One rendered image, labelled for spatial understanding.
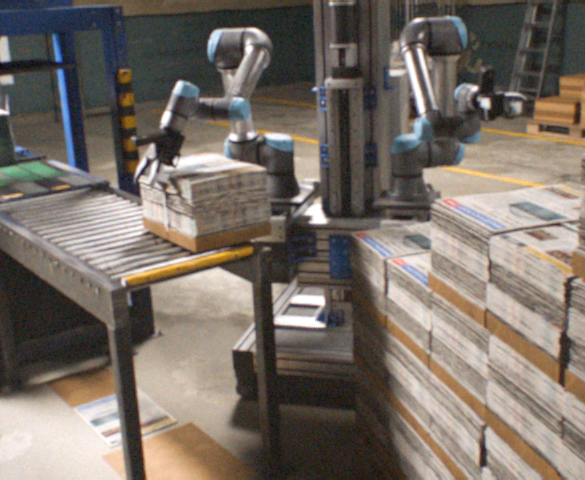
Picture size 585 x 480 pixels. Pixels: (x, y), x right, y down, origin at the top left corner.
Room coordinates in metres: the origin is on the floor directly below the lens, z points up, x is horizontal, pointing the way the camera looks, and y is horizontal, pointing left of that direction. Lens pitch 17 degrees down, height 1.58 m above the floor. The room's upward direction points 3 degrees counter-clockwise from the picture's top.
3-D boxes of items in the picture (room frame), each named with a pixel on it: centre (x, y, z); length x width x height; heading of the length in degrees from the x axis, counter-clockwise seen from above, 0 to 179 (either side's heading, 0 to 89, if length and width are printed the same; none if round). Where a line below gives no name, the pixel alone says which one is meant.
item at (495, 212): (1.87, -0.57, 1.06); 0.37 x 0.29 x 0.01; 106
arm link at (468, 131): (2.72, -0.59, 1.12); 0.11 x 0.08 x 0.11; 99
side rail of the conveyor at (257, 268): (3.00, 0.47, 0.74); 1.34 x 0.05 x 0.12; 35
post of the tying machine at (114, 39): (3.69, 0.74, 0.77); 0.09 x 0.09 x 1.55; 35
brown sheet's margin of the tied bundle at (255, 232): (2.57, 0.23, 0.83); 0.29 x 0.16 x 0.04; 125
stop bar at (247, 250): (2.30, 0.31, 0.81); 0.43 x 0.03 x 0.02; 125
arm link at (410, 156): (2.96, -0.44, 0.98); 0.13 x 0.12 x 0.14; 99
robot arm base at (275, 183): (3.11, 0.04, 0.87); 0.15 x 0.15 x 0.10
